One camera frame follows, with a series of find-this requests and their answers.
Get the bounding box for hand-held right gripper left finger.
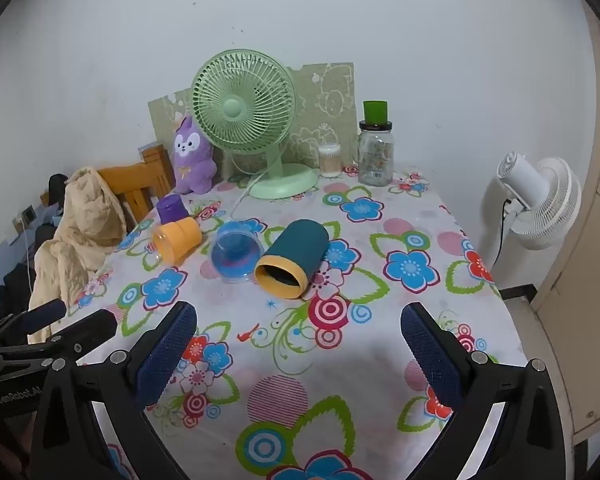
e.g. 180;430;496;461
29;301;199;480

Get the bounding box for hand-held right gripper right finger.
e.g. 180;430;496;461
400;301;573;480

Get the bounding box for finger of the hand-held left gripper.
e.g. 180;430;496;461
0;299;67;348
0;308;118;362

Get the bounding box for teal cup with yellow rim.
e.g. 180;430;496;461
254;219;329;301

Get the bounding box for orange cup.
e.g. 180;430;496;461
151;216;203;266

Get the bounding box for clear blue cup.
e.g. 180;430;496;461
210;221;266;285

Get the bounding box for purple cup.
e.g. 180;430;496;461
156;195;188;225

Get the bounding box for dark cloth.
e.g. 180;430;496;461
0;255;38;321

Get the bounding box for beige crumpled cloth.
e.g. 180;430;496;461
28;166;127;346

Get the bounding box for floral tablecloth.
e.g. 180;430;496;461
62;160;528;480

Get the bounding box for wooden chair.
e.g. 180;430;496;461
97;144;177;226

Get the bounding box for purple plush toy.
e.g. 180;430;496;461
172;115;216;195

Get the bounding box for white fan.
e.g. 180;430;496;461
482;151;582;252

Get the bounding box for glass jar with green lid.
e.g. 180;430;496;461
357;101;394;187

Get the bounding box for cotton swab container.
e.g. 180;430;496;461
318;143;342;178

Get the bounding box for green desk fan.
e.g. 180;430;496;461
191;49;321;200

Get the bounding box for green patterned paper board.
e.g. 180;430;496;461
147;62;355;181

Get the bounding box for thin white cable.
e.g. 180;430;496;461
22;227;33;293

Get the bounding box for wall socket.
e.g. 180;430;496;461
12;205;38;233

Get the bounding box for black fan cable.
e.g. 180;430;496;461
491;199;512;288

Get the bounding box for white fan cable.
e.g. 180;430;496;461
228;152;281;223

